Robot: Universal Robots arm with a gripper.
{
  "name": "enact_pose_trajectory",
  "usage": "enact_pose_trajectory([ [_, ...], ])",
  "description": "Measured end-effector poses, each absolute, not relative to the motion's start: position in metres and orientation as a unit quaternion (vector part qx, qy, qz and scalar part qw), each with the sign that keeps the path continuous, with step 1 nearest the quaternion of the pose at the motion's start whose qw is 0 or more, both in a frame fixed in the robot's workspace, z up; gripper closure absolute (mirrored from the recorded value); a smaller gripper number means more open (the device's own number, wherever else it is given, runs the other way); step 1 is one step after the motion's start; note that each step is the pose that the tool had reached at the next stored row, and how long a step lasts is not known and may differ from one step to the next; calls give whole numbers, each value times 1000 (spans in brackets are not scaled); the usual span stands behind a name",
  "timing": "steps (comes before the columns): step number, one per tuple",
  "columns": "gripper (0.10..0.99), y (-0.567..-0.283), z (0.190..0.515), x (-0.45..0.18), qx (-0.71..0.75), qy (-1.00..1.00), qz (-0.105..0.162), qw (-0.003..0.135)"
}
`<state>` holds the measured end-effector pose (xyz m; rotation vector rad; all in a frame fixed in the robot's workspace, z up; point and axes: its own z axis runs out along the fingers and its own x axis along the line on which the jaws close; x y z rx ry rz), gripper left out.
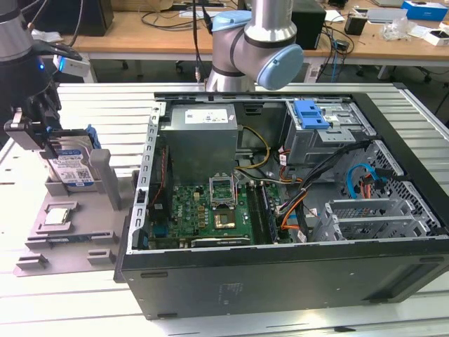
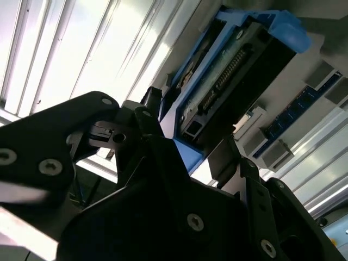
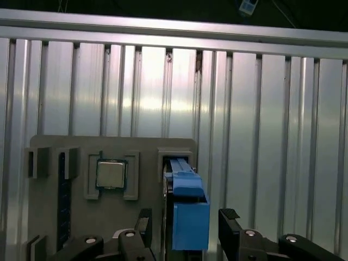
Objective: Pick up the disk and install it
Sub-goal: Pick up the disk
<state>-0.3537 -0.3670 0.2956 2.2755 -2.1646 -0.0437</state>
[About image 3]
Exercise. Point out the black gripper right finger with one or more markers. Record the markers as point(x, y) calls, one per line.
point(250, 247)

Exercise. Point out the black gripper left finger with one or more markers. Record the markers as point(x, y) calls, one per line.
point(130, 246)

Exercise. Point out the hard disk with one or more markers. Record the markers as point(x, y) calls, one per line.
point(190, 223)

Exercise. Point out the grey parts rack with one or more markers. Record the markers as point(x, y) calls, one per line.
point(114, 214)

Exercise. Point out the silver CPU chip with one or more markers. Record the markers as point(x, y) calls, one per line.
point(111, 174)

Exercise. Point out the loose RAM stick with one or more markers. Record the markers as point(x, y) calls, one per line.
point(64, 201)

